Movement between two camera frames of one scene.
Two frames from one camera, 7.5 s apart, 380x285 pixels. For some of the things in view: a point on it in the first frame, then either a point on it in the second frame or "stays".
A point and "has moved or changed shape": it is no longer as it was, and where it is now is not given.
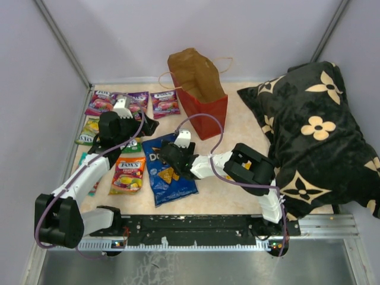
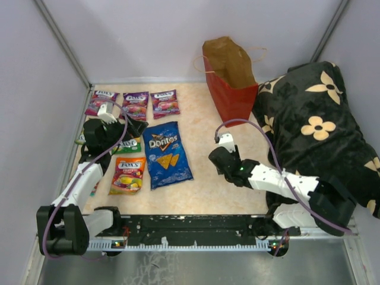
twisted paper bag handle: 221,57 -> 262,48
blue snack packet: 168,184 has moved or changed shape
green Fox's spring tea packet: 134,146 stays
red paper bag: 202,92 -> 231,78
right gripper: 187,152 -> 236,153
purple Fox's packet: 138,103 stays
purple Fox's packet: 165,103 stays
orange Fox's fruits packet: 128,176 stays
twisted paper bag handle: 174,88 -> 204,72
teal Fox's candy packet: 91,193 stays
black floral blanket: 320,157 stays
